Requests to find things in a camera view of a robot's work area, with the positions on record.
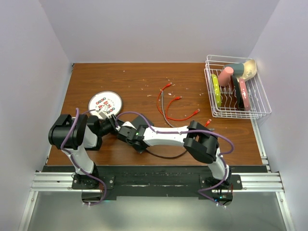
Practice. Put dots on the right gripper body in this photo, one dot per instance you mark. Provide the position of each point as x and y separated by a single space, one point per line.
138 150

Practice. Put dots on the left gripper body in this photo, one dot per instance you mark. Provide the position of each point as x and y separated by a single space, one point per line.
109 126

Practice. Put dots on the black network switch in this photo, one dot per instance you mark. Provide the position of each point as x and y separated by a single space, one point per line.
139 121

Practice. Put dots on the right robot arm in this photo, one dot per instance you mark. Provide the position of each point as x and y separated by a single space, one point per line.
199 142

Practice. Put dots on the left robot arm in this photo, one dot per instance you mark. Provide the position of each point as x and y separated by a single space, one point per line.
74 136

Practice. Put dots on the white round patterned plate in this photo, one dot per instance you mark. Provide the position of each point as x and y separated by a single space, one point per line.
109 101

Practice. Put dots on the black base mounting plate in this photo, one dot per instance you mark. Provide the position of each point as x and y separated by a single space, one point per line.
165 181

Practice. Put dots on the yellow-green plate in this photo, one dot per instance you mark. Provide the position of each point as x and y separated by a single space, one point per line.
216 90

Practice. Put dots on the pink cup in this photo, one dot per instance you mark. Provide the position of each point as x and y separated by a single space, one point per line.
224 77

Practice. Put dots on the pink plate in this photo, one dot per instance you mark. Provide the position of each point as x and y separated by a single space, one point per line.
244 93

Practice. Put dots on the dark green cup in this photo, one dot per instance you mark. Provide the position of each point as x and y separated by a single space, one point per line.
238 68

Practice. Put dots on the beige bowl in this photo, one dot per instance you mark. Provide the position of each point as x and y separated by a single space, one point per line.
250 70

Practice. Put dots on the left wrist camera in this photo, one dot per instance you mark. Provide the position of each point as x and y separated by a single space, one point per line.
101 114

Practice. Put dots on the aluminium frame rail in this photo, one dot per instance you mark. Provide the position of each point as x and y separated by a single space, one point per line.
259 206

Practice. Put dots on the white wire dish rack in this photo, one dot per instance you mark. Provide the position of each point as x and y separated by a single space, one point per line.
234 88

